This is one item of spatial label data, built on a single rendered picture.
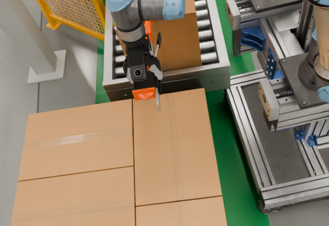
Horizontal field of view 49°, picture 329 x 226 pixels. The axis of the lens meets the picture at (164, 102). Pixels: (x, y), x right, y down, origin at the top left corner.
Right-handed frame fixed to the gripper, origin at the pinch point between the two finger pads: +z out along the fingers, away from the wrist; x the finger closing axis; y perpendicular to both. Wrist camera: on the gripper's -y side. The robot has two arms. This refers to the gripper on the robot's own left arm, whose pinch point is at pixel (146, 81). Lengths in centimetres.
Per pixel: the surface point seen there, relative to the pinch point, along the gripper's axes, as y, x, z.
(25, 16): 122, 96, 68
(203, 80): 49, -20, 70
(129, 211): -20, 21, 67
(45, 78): 110, 103, 121
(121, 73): 61, 27, 68
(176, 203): -19, 0, 67
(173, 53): 57, -5, 53
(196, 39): 57, -18, 45
